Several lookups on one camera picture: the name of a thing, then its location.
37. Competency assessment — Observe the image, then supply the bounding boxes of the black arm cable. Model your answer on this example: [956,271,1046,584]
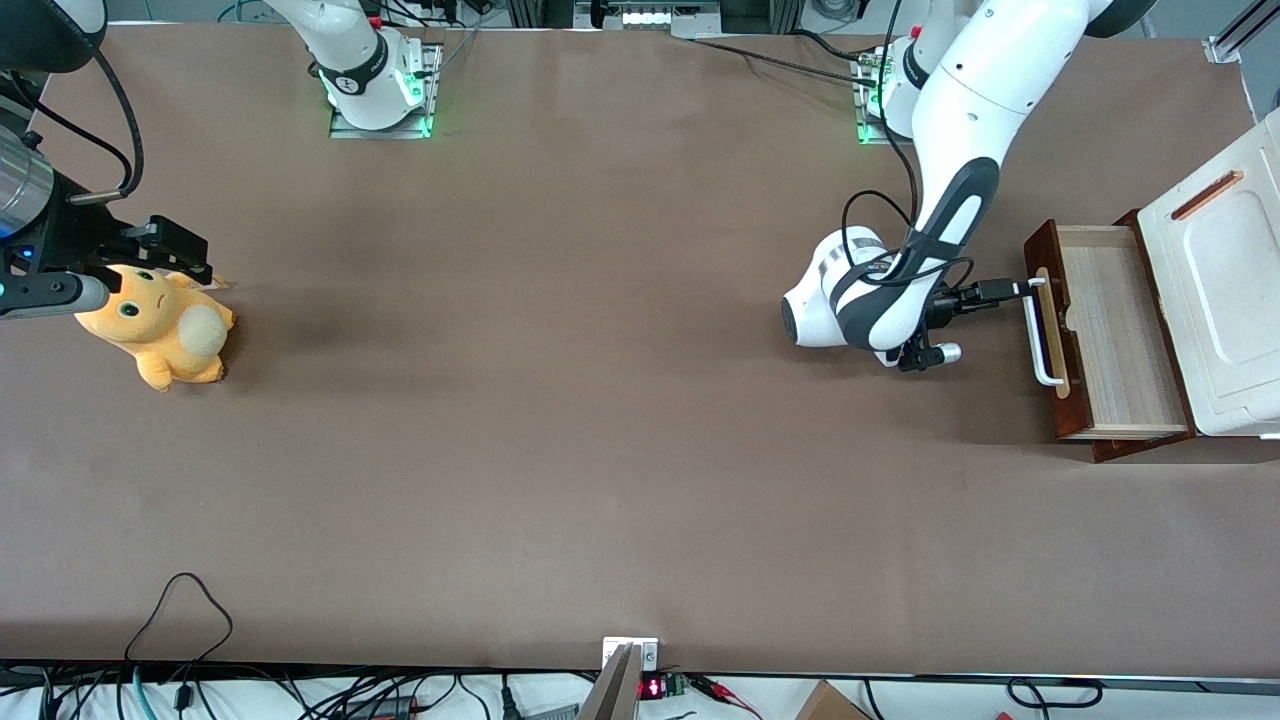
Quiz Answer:
[85,40,147,203]
[840,0,977,297]
[0,72,137,173]

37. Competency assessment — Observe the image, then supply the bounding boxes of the white mounting bracket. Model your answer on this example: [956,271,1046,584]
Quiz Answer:
[602,637,661,673]

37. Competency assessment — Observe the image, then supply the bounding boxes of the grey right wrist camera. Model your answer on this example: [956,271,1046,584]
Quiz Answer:
[0,272,112,321]

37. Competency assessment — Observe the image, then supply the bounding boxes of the yellow plush toy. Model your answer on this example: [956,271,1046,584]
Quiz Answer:
[75,262,239,393]

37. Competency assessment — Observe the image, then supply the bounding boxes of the brown cardboard box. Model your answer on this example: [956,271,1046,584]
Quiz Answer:
[795,680,873,720]

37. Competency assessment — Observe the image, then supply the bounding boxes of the white and brown drawer cabinet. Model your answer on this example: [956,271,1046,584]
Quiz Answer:
[1093,105,1280,464]

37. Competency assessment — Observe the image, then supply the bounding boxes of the black coiled cable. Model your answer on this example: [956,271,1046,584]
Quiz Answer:
[1004,677,1107,710]

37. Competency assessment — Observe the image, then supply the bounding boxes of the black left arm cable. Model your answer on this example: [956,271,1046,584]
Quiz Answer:
[840,0,977,297]

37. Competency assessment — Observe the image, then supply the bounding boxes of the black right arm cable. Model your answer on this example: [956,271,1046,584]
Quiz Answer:
[0,72,137,173]
[85,40,147,203]

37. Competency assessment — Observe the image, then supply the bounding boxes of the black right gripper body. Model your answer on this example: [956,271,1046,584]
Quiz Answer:
[5,193,163,278]

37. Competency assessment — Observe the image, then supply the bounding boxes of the light wooden handle backplate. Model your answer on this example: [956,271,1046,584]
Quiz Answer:
[1035,266,1072,400]

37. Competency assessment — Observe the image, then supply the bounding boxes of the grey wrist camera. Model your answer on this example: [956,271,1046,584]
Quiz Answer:
[0,272,112,321]
[897,342,964,375]

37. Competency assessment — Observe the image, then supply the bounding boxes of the dark brown wooden drawer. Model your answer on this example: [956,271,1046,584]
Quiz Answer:
[1024,219,1197,444]

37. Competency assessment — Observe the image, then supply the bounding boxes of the red and black clip leads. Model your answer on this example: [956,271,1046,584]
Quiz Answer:
[688,675,767,720]

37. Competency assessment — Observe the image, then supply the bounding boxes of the aluminium frame profile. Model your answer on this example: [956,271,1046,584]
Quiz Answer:
[1204,0,1280,67]

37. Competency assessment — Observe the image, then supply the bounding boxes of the thin black looped cable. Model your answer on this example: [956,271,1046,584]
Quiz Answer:
[124,571,235,667]

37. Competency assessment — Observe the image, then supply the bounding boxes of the grey camera mount bar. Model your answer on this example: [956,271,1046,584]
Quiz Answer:
[578,645,643,720]

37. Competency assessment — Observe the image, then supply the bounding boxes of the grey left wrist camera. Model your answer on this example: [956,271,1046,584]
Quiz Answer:
[897,342,964,375]

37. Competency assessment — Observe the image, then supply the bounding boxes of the black cable across table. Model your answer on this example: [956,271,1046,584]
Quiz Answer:
[690,30,887,87]

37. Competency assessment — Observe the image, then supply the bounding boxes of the black power adapter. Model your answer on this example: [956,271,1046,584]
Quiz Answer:
[340,695,424,720]

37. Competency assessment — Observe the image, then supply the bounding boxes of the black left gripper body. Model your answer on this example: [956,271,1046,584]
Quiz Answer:
[923,283,968,337]

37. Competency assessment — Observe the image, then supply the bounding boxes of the white power strip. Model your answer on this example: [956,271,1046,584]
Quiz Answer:
[575,0,722,40]

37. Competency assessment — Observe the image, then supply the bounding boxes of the white drawer handle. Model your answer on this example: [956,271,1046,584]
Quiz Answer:
[1023,279,1068,389]

